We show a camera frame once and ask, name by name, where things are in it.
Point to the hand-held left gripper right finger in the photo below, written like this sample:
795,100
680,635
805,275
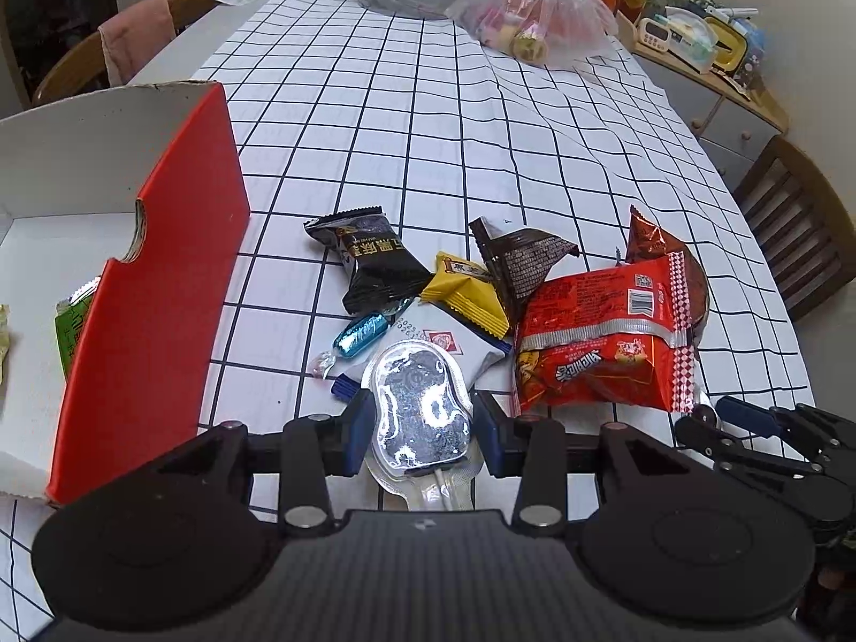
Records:
487,441

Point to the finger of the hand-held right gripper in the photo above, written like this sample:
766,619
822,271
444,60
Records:
746,411
709,438

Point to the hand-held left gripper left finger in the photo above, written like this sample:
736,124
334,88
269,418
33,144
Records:
360,431

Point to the silver foil lollipop package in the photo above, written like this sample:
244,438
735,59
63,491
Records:
414,408

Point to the white and blue snack packet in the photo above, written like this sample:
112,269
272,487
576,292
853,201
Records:
468,351

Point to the large red snack packet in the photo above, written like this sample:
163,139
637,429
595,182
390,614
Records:
602,341

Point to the black snack packet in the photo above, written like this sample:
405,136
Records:
374,261

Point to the dark brown snack packet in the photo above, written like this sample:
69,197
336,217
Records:
521,261

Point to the reddish brown snack packet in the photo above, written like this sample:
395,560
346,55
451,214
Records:
652,241

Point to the red and white cardboard box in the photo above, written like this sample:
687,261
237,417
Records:
160,267

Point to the pink plastic bag of snacks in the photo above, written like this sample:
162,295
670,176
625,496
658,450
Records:
535,13

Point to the small clear wrapped candy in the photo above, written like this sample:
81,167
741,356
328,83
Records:
324,364

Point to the blue wrapped candy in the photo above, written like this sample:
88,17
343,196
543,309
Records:
358,338

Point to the dark wooden slatted chair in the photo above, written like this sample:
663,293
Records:
792,221

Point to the black checked white tablecloth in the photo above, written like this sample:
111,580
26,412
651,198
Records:
414,147

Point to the grey cabinet wooden top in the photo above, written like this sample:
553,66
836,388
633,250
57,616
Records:
722,120

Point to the green snack packet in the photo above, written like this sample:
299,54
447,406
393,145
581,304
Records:
73,328

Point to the yellow rimmed container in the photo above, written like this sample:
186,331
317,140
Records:
729,47

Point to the white teal container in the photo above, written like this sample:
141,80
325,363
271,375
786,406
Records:
685,37

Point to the white kitchen timer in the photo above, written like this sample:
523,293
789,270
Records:
652,35

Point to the pink towel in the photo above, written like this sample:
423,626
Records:
137,37

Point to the wooden chair with curved back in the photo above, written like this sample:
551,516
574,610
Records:
73,67

